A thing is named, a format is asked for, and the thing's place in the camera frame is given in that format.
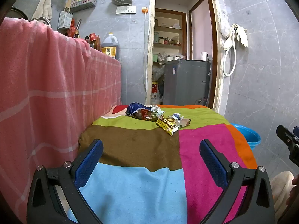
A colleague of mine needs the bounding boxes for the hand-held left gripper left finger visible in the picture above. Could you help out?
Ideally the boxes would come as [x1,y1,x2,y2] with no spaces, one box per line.
[27,139,104,224]

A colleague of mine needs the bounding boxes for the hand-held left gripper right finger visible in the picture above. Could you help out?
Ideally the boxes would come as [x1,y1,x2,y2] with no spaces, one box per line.
[199,139,275,224]

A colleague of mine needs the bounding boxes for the white wrapper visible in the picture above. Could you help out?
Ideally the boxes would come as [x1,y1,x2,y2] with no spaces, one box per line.
[169,113,185,128]

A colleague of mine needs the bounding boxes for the yellow snack wrapper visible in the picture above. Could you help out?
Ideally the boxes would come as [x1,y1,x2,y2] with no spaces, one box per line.
[156,116,180,136]

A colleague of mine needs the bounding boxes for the blue snack bag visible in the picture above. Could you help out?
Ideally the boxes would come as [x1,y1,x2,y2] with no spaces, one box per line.
[126,102,147,117]

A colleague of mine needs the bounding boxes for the red wrapper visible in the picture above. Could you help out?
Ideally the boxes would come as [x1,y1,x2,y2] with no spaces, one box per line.
[137,109,153,121]

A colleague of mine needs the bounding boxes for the silver wrapper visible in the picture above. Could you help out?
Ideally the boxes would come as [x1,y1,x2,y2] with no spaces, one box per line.
[149,105,166,122]

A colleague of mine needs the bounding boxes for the person's right hand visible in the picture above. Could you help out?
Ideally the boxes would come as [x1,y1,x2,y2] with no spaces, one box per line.
[286,175,299,207]

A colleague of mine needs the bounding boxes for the blue plastic basin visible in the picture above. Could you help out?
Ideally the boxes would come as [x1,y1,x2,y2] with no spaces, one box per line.
[230,123,261,151]

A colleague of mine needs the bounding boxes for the person's leg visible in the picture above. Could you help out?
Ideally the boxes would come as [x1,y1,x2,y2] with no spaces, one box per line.
[270,171,296,221]

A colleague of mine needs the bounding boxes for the colourful patchwork blanket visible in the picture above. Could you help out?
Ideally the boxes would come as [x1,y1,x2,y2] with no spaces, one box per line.
[68,104,258,224]

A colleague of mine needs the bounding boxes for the pink checked cloth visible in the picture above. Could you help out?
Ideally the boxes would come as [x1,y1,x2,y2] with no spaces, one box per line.
[0,17,122,224]

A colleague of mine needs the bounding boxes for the grey washing machine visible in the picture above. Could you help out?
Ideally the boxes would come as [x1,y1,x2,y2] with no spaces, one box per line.
[163,59,212,106]

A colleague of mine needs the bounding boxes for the red and white rice bag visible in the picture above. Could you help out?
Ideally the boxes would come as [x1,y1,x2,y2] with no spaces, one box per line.
[150,82,164,105]

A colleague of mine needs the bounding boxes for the cream rubber gloves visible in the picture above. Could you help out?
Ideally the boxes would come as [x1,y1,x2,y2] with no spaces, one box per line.
[235,24,249,48]

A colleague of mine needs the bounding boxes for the large cooking oil jug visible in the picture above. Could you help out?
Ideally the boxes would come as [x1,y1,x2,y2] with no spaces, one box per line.
[101,32,120,60]

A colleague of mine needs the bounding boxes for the white plastic bag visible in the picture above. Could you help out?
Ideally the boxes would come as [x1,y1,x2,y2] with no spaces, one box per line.
[220,16,231,38]

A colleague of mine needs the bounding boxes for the red seasoning packet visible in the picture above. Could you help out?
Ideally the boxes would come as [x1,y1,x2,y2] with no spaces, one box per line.
[89,33,98,48]

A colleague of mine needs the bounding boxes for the red mesh bag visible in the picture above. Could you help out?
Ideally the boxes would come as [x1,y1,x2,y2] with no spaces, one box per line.
[67,19,78,38]

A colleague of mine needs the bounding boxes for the white perforated utensil holder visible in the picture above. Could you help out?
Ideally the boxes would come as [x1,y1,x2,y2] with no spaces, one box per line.
[57,11,74,31]

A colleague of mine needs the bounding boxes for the metal pot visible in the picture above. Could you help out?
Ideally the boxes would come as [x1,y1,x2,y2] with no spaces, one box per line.
[32,16,52,27]

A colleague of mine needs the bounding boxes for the beige towel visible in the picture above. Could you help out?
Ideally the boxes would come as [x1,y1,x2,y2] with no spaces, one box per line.
[31,0,53,21]

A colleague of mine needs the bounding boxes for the white hose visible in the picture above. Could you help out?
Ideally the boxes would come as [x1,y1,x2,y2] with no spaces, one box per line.
[222,23,239,77]

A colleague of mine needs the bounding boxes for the wooden door frame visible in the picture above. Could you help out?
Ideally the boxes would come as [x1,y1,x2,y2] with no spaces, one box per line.
[144,0,229,113]

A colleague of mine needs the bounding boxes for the wooden wall shelf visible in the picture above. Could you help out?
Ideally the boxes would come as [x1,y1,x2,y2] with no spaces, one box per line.
[153,8,188,60]

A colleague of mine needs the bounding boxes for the dark handled knife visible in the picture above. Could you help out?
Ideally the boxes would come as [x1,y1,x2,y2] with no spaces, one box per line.
[73,19,82,39]

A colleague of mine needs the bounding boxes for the white wall basket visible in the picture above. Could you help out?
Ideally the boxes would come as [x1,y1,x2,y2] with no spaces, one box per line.
[70,0,98,13]

